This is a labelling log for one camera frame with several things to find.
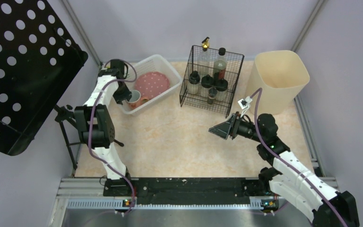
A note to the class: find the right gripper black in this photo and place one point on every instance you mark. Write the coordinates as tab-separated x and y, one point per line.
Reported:
233	126

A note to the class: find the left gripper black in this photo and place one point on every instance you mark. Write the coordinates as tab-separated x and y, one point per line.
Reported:
122	95

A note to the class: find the pink mug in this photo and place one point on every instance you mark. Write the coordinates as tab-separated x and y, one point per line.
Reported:
136	100

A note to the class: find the pink polka dot plate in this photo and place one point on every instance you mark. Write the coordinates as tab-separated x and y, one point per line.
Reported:
152	84

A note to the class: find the white plastic basket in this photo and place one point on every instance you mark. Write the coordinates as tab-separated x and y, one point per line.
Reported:
158	63

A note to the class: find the small pepper jar black lid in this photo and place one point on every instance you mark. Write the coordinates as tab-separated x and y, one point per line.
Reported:
212	92

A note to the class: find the glass shaker black lid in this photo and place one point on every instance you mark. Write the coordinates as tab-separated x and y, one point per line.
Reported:
221	86
194	83
206	84

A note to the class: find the dark sauce bottle black cap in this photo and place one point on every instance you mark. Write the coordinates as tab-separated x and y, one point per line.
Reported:
220	65

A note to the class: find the glass oil bottle gold spout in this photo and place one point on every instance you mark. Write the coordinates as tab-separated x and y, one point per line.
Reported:
204	58

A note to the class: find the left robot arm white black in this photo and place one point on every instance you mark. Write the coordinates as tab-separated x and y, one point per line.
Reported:
96	129

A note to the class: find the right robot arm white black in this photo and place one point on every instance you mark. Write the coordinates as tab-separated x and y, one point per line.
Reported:
323	205

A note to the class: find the beige plastic bin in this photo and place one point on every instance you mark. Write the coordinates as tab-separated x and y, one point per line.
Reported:
281	75

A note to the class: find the black perforated metal panel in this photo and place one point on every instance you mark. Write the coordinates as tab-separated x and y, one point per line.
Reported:
38	61

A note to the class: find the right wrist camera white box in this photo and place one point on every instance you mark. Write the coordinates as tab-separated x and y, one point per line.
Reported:
245	104

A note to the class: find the black wire basket rack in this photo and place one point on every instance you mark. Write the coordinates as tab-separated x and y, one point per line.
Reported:
232	75

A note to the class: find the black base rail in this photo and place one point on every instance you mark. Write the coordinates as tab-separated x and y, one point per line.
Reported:
186	191

